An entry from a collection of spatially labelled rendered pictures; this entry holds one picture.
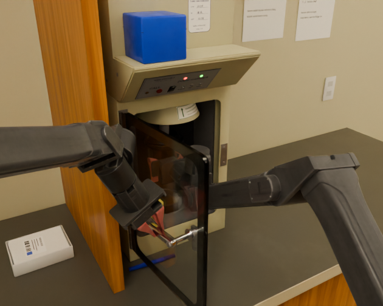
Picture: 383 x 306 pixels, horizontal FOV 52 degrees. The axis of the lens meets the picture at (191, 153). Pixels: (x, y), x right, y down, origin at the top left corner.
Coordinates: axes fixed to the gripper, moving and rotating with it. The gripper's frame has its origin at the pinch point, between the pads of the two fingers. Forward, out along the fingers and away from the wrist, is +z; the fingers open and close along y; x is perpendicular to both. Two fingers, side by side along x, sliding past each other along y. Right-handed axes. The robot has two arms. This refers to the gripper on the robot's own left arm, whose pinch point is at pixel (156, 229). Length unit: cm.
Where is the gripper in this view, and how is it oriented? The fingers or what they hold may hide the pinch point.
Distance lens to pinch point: 82.2
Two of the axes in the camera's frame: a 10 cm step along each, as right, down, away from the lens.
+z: 3.8, 7.1, 5.9
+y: -7.3, 6.2, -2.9
